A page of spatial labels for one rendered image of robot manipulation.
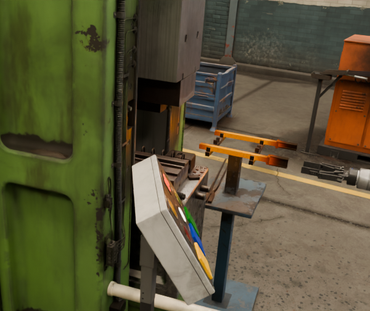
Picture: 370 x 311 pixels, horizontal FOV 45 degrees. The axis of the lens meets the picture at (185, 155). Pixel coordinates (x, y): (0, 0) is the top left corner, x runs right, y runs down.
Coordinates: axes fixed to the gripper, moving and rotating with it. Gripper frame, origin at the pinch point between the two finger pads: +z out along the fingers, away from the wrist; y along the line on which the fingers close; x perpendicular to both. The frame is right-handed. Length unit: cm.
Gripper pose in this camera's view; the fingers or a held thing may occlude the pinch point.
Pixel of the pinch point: (309, 168)
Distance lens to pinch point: 204.5
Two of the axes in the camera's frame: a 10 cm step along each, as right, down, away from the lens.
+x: 0.7, -9.3, -3.6
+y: 3.6, -3.1, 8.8
